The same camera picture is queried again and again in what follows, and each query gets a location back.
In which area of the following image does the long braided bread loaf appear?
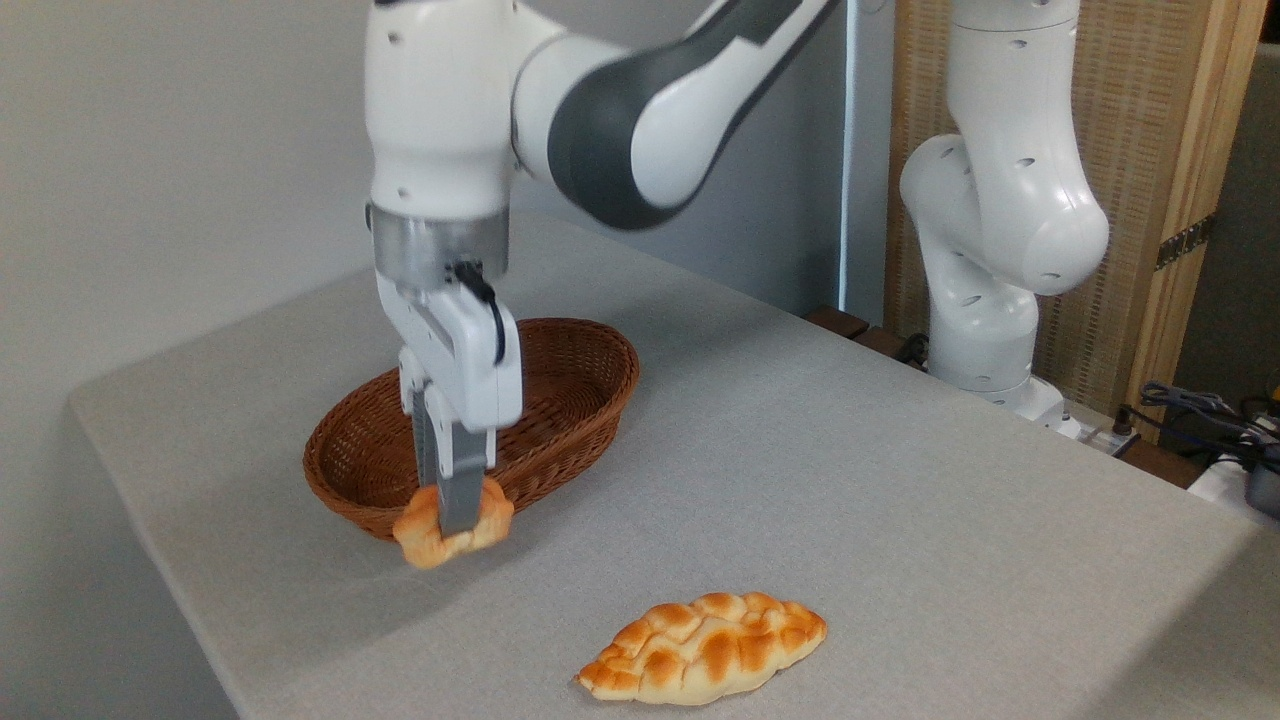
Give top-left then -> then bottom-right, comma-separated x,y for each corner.
574,592 -> 829,707

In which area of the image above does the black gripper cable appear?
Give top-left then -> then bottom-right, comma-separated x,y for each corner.
454,260 -> 507,366

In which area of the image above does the dark cable bundle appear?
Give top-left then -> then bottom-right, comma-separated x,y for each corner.
1138,382 -> 1280,471

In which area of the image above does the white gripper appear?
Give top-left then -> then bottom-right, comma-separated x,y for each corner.
375,270 -> 525,537

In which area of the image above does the metal screen hinge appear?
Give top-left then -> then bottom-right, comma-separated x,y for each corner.
1155,212 -> 1217,272

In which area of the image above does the small round bread roll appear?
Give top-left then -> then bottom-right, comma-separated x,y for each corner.
392,477 -> 516,571

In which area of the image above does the dark brown wooden plank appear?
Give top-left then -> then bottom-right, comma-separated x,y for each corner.
805,307 -> 931,371

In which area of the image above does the brown wicker basket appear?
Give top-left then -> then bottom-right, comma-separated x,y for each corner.
303,318 -> 641,542

